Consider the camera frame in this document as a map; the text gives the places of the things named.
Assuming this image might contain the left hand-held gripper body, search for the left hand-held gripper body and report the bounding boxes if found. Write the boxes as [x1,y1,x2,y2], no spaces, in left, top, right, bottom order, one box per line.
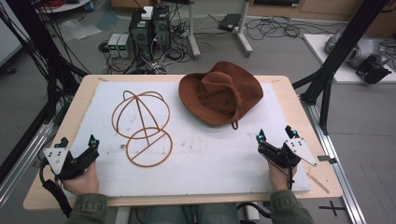
[42,147,101,181]

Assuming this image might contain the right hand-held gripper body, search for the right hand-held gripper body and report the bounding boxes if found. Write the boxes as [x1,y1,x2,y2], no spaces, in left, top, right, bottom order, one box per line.
[257,137,318,169]

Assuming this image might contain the brown wire hat stand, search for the brown wire hat stand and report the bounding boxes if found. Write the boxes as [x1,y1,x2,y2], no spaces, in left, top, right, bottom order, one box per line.
[110,90,174,169]

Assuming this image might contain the brown felt cowboy hat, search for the brown felt cowboy hat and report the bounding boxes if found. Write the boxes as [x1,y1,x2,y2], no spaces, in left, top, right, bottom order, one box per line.
[177,61,264,131]

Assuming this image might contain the person's left hand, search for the person's left hand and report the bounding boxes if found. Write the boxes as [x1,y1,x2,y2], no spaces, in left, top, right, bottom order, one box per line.
[63,161,100,197]

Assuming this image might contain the person's right hand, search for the person's right hand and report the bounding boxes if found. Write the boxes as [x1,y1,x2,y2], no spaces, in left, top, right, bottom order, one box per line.
[267,160,299,192]

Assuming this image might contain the white foam mat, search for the white foam mat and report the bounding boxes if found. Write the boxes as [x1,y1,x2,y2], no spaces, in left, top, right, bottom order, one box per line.
[63,80,312,198]

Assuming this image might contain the white floor platform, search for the white floor platform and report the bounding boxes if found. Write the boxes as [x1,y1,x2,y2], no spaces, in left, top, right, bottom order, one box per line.
[303,33,396,85]

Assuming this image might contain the grey power supply unit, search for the grey power supply unit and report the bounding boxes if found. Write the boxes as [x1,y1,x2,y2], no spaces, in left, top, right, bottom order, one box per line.
[117,34,132,60]
[106,33,121,59]

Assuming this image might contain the black device on platform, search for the black device on platform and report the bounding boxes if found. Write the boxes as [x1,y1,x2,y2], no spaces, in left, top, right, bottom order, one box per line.
[355,55,393,85]

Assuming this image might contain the white stand leg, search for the white stand leg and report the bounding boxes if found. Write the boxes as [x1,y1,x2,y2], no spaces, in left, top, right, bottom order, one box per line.
[233,0,254,58]
[186,0,202,61]

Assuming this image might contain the person's legs in jeans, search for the person's legs in jeans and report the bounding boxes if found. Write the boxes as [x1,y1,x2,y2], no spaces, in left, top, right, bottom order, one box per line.
[144,203,241,224]

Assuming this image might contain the grey robot part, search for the grey robot part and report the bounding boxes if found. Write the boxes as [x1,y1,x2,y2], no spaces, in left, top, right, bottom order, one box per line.
[324,27,383,70]

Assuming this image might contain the clear plastic sheet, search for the clear plastic sheet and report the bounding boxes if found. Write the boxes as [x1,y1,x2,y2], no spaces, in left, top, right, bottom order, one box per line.
[58,18,103,42]

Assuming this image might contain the black computer tower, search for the black computer tower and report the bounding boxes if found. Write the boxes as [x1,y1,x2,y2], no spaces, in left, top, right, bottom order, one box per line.
[151,5,173,51]
[128,10,154,61]

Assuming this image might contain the flat black box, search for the flat black box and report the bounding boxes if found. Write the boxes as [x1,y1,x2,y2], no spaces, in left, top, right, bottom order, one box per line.
[218,12,243,33]

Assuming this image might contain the white round table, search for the white round table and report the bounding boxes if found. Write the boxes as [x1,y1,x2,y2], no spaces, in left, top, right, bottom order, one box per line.
[33,0,92,14]

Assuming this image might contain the small white box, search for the small white box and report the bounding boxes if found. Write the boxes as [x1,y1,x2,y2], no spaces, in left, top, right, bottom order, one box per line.
[141,6,155,21]

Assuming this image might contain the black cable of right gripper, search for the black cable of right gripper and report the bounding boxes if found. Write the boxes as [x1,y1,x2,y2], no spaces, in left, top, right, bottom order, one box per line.
[287,164,296,191]

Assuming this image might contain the small metal bracket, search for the small metal bracket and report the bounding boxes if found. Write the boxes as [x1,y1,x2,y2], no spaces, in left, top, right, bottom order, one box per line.
[317,154,338,165]

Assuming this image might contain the black strap of left gripper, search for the black strap of left gripper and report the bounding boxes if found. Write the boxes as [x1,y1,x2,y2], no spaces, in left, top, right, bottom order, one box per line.
[38,163,74,219]

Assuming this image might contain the aluminium rail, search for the aluminium rail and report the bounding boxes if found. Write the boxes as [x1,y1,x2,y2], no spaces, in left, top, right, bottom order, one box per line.
[0,119,56,208]
[299,94,368,224]

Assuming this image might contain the black curved cable under table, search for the black curved cable under table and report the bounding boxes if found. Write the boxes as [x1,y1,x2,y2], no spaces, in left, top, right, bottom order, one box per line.
[235,202,273,219]

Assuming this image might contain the black metal frame stand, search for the black metal frame stand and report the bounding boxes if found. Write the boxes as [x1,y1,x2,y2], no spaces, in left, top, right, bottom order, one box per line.
[291,0,396,135]
[0,0,90,185]

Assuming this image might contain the tangle of black floor cables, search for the tangle of black floor cables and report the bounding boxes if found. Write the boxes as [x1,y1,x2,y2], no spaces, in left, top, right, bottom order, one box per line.
[245,14,339,42]

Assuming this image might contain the tangle of cables by computers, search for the tangle of cables by computers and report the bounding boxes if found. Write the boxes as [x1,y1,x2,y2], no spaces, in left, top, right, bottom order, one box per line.
[98,29,194,76]

